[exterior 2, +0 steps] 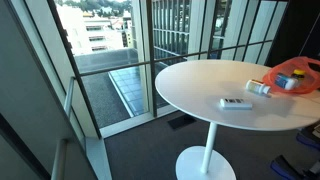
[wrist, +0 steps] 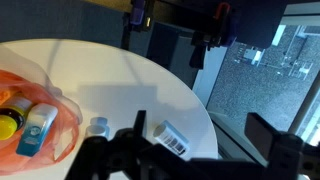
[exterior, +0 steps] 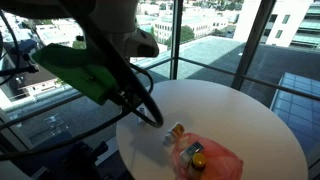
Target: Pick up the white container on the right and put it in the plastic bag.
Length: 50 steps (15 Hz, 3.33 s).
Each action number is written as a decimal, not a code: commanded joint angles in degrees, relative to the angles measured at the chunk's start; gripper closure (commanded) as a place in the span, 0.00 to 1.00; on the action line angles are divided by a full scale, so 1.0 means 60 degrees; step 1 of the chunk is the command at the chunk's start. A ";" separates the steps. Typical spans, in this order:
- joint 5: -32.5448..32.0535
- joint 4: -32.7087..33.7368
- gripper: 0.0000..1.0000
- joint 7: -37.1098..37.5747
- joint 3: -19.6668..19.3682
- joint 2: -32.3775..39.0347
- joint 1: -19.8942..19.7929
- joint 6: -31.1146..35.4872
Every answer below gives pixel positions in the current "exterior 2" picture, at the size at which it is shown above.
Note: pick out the white pill bottle orange label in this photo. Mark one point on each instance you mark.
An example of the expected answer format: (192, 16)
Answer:
(257, 87)

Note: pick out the red plastic bag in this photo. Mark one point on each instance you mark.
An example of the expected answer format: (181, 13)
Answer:
(310, 83)

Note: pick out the black floor vent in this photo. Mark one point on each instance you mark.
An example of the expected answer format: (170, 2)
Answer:
(180, 122)

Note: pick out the white remote control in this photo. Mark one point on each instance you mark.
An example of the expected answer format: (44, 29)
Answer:
(228, 103)

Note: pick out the white bottle blue label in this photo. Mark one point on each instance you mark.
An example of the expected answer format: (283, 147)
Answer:
(285, 82)

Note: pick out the yellow cap bottle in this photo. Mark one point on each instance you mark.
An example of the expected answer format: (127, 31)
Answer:
(298, 74)

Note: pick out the blue black equipment base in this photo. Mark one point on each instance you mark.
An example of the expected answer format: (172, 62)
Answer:
(301, 165)

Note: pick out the round white pedestal table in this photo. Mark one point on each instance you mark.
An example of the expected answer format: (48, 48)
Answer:
(196, 88)

